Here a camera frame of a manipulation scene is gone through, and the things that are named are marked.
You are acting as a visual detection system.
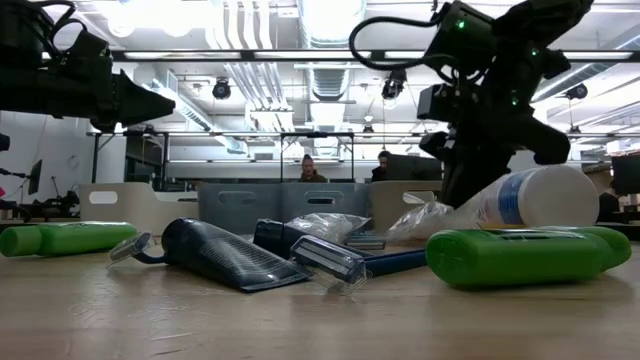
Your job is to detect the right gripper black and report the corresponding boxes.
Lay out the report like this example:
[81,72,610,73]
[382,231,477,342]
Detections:
[418,63,572,209]

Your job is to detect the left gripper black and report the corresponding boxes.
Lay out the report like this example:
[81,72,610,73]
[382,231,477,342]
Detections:
[47,30,177,134]

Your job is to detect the clear bag white contents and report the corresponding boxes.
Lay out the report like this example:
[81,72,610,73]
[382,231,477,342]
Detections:
[284,212,372,245]
[384,199,484,245]

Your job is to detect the green travel bottle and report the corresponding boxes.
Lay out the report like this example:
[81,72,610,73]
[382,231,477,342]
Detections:
[424,227,617,290]
[0,221,139,259]
[544,224,634,272]

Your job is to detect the blue disposable razor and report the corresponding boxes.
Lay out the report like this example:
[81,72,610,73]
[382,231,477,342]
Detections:
[343,231,387,252]
[106,230,169,270]
[288,233,429,297]

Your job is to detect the black monitor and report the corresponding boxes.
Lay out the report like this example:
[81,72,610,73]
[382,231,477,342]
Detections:
[384,153,445,183]
[26,158,44,197]
[609,153,640,197]

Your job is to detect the white wipes canister blue label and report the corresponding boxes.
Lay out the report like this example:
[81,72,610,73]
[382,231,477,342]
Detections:
[467,164,601,230]

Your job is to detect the frosted translucent plastic bin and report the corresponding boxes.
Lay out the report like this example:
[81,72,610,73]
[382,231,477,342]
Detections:
[368,179,445,234]

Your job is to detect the person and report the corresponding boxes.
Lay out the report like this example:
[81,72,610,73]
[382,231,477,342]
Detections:
[370,149,394,183]
[298,153,330,184]

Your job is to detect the smoke grey plastic bin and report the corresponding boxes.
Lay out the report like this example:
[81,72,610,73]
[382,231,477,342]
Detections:
[278,181,373,222]
[196,181,283,236]

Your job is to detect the black background equipment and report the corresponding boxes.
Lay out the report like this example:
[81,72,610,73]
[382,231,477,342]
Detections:
[0,188,82,224]

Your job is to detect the black overhead rig bar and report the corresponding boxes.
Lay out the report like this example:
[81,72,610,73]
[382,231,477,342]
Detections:
[42,48,640,63]

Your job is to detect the dark blue toiletry tube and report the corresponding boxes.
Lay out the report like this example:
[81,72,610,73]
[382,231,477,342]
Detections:
[160,216,312,294]
[252,217,351,259]

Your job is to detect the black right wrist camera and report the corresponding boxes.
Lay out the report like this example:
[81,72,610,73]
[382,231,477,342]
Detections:
[416,83,454,122]

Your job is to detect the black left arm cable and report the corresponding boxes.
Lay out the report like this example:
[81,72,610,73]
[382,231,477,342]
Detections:
[29,0,77,51]

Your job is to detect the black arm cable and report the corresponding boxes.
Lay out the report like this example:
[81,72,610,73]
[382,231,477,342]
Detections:
[29,0,77,51]
[348,15,451,84]

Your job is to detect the black background rig frame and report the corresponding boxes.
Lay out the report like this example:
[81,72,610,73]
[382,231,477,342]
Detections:
[89,130,431,185]

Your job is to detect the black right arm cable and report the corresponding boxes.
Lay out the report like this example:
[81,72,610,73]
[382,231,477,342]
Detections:
[348,15,451,84]

